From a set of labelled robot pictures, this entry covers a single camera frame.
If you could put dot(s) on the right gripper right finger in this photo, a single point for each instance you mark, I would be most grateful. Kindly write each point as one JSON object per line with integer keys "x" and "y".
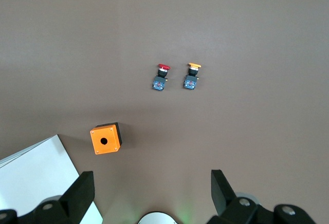
{"x": 226, "y": 203}

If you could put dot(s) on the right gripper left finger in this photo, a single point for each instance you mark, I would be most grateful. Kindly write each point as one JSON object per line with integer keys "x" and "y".
{"x": 74, "y": 201}

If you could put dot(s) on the red-capped push button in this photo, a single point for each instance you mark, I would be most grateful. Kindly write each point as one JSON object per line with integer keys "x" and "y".
{"x": 160, "y": 78}

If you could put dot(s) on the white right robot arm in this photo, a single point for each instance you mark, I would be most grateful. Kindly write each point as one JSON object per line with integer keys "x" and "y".
{"x": 158, "y": 219}

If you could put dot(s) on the white drawer cabinet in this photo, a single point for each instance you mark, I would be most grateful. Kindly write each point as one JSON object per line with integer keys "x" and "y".
{"x": 30, "y": 172}

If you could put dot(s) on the orange-capped push button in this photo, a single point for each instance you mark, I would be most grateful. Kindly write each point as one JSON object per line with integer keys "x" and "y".
{"x": 192, "y": 78}

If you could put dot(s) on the orange box with hole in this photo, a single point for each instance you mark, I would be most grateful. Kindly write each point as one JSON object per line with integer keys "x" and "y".
{"x": 104, "y": 140}

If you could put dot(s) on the brown table cover mat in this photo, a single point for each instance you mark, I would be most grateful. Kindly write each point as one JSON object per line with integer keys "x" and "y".
{"x": 164, "y": 28}

